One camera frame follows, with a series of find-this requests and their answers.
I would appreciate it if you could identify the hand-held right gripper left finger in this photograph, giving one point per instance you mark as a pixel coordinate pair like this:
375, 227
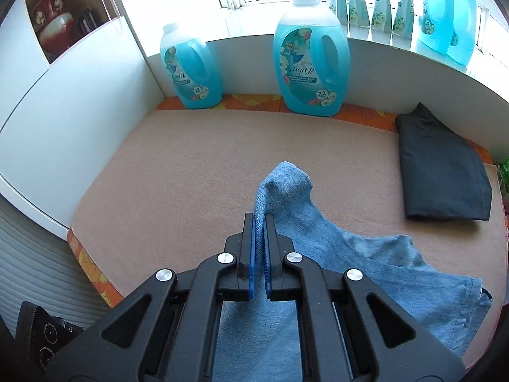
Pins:
251, 262

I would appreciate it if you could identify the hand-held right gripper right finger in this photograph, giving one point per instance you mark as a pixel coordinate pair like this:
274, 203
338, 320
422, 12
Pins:
265, 270

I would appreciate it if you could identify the blue denim pants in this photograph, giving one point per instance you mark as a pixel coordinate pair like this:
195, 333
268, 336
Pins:
318, 254

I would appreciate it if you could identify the dark folded pants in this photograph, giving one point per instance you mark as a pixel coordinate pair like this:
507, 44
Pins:
441, 171

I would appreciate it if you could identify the white ribbed panel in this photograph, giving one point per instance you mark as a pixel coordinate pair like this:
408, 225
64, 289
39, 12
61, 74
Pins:
47, 270

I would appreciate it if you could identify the orange floral mattress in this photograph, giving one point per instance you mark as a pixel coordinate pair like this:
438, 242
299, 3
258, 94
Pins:
89, 264

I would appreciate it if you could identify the beige blanket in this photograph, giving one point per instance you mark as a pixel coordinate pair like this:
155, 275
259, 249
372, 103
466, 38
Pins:
179, 175

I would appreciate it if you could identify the white cabinet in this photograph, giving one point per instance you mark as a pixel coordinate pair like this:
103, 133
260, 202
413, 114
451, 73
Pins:
71, 135

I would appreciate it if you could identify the blue detergent bottle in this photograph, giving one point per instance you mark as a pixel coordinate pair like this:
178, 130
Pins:
191, 67
463, 24
306, 59
433, 12

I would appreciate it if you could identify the green packet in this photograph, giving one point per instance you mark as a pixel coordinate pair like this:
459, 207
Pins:
504, 183

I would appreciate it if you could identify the red and white bowl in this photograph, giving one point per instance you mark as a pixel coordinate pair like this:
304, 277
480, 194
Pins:
57, 36

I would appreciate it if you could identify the red floral jar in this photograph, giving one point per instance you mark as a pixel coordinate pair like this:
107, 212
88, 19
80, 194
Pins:
47, 6

